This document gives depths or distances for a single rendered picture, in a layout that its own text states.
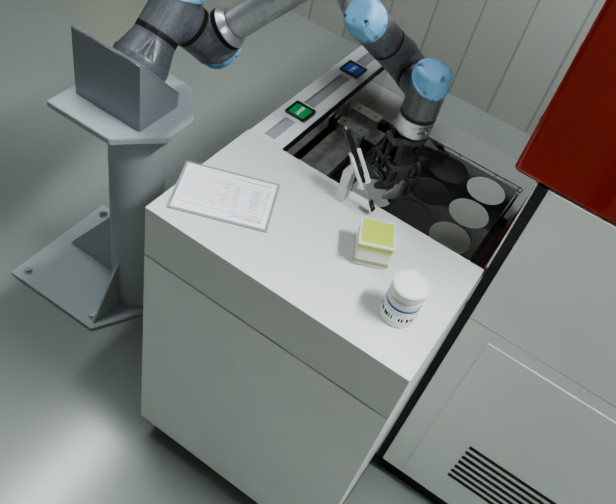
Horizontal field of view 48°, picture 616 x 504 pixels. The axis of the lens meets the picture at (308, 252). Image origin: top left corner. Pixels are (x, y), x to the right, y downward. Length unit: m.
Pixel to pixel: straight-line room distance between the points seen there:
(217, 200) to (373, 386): 0.50
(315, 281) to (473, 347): 0.48
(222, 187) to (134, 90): 0.40
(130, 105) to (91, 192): 1.07
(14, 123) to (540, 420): 2.34
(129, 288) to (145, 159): 0.58
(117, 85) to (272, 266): 0.68
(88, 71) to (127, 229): 0.52
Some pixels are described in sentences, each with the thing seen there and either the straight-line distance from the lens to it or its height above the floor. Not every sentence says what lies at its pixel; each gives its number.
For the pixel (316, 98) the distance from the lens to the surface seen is 1.81.
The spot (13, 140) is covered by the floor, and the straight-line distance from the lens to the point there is 3.08.
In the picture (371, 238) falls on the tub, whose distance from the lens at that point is 1.38.
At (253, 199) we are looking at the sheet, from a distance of 1.48.
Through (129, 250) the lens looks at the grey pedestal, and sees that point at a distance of 2.23.
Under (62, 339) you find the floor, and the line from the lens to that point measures 2.42.
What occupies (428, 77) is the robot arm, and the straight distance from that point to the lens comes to 1.37.
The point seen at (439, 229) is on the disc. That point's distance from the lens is 1.65.
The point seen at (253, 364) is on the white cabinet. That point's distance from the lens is 1.55.
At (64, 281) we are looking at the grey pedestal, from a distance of 2.54.
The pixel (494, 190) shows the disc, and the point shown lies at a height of 0.90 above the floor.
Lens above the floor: 2.01
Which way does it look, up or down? 48 degrees down
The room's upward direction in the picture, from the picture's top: 16 degrees clockwise
